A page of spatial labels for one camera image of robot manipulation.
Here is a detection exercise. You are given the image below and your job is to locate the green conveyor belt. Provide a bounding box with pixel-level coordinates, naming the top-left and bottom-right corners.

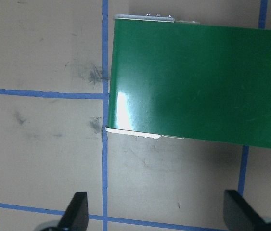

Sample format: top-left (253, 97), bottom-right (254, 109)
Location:
top-left (106, 16), bottom-right (271, 148)

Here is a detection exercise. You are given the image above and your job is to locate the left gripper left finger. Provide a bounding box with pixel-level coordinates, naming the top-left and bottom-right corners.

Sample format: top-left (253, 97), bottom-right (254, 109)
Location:
top-left (57, 192), bottom-right (89, 231)

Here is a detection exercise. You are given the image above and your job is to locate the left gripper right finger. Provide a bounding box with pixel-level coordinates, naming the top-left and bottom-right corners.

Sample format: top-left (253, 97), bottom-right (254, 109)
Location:
top-left (223, 190), bottom-right (266, 231)

